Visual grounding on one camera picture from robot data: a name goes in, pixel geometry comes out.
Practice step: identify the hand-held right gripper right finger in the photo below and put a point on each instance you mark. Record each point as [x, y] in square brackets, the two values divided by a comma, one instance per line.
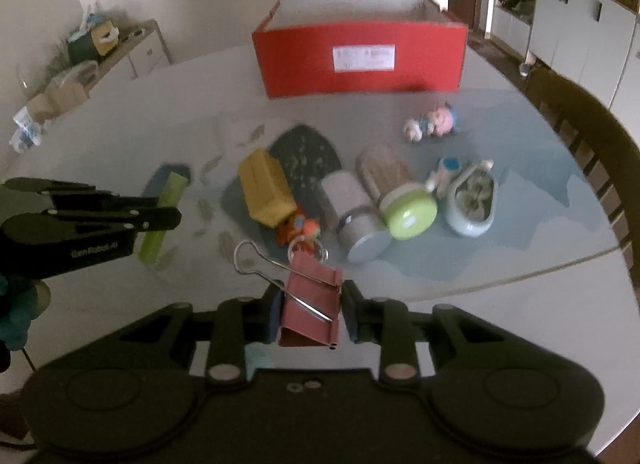
[350, 319]

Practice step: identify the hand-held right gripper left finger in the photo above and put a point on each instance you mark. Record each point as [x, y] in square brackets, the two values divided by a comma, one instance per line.
[274, 316]

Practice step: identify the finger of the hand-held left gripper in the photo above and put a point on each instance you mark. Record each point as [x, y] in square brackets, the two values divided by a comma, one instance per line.
[100, 200]
[110, 223]

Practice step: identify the pink binder clip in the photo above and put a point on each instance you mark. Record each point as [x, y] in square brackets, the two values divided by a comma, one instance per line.
[310, 304]

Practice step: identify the green and blue block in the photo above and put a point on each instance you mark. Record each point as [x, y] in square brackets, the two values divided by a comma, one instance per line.
[155, 244]

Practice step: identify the silver cylindrical jar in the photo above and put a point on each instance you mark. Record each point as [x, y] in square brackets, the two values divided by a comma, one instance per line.
[345, 199]

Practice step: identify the red cardboard box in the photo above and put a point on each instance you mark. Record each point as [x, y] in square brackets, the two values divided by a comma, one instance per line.
[300, 59]

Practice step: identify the person's left hand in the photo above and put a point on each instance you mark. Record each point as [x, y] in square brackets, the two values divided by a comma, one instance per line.
[17, 316]

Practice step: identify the white crumpled packet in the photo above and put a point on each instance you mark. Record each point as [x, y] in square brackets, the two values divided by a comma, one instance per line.
[27, 129]

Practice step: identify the yellow small box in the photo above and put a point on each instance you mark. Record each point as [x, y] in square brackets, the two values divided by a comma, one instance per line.
[265, 189]

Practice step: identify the pale ceramic shoe-shaped pot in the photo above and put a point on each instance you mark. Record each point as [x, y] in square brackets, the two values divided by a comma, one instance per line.
[470, 224]

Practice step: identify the toothpick jar with green lid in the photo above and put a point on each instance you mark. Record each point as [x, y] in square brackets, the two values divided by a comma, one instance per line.
[385, 169]

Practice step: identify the green and yellow tissue box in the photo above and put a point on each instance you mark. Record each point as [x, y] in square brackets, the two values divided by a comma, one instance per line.
[95, 41]

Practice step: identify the dark speckled oval mat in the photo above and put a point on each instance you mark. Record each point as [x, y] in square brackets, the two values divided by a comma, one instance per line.
[305, 149]

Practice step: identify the blue and white figurine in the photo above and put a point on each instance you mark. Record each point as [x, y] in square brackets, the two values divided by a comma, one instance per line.
[448, 166]

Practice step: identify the pink doll figurine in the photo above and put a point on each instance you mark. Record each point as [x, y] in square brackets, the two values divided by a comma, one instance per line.
[437, 121]

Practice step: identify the dark wooden chair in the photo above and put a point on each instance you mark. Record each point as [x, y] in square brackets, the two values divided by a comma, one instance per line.
[600, 124]

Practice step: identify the white cabinet with wooden shelves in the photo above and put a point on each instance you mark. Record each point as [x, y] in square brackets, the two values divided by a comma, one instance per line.
[575, 29]

